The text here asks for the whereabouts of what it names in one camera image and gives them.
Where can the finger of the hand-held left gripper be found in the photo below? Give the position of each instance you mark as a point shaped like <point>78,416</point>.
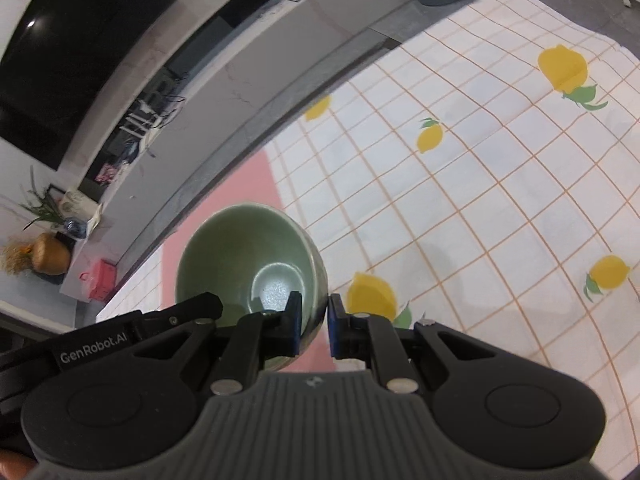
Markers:
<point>185,310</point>

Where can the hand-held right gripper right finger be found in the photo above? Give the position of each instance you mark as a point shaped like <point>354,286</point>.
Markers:
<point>332,327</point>

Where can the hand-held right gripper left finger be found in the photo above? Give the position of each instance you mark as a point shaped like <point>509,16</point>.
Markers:
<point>296,325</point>

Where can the green ceramic bowl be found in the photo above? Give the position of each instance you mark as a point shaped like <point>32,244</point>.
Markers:
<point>225,250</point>

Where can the person's left hand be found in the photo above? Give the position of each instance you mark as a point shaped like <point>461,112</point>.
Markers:
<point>12,467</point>

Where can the pink gift bag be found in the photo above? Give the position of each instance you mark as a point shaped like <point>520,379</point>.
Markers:
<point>102,280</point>

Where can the golden gourd vase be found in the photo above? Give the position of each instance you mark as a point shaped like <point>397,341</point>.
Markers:
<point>50,255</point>

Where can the dried yellow flowers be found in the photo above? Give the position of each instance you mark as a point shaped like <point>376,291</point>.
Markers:
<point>17,257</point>

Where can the blue and white small vase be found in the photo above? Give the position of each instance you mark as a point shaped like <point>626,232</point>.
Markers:
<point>75,227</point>

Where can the pink table mat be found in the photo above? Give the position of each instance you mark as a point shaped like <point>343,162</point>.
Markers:
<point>240,185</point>

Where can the green potted plant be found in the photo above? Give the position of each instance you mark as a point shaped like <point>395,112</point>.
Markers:
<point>47,207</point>

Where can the pink box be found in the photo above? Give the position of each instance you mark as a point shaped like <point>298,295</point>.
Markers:
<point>106,172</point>

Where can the lemon print checked tablecloth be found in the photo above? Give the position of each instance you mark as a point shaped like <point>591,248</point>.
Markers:
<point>475,210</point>

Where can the white router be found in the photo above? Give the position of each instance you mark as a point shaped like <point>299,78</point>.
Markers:
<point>142,120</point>

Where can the black television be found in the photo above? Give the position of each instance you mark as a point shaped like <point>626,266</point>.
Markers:
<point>75,60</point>

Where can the white television console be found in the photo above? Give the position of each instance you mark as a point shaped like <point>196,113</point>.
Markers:
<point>280,45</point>

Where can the white picture frame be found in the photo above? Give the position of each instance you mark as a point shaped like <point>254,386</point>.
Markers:
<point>80,202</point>

